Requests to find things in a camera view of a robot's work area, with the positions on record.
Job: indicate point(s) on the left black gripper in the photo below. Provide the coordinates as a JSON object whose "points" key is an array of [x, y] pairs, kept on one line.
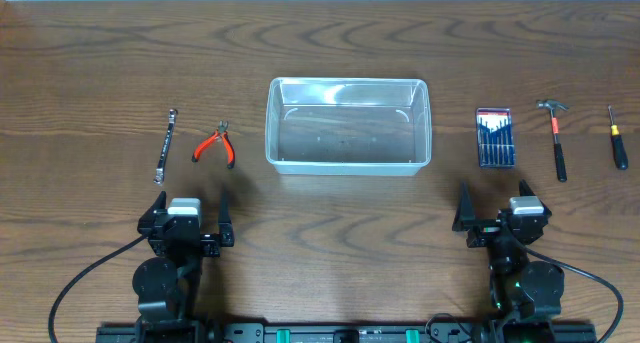
{"points": [[187, 234]]}

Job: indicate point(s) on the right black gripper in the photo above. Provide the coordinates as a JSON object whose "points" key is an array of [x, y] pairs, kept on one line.
{"points": [[484, 230]]}

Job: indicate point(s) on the small claw hammer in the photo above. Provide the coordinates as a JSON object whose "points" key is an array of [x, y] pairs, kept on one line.
{"points": [[552, 106]]}

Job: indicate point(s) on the black yellow screwdriver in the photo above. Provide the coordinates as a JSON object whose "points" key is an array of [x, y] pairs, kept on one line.
{"points": [[618, 149]]}

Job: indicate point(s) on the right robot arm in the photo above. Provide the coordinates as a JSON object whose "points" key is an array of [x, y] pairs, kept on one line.
{"points": [[520, 289]]}

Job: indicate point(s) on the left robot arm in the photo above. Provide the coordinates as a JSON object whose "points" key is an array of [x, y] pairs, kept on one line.
{"points": [[167, 284]]}

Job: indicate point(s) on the clear plastic container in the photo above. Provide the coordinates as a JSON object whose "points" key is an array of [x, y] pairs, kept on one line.
{"points": [[348, 126]]}

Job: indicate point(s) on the precision screwdriver set case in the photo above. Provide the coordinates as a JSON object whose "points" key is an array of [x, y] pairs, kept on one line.
{"points": [[496, 147]]}

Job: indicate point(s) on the silver black wrench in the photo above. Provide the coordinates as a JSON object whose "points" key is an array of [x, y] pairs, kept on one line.
{"points": [[161, 166]]}

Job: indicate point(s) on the orange handled pliers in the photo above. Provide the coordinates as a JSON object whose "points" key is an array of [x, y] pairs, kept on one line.
{"points": [[219, 134]]}

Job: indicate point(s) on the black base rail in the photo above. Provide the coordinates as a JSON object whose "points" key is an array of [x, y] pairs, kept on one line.
{"points": [[437, 331]]}

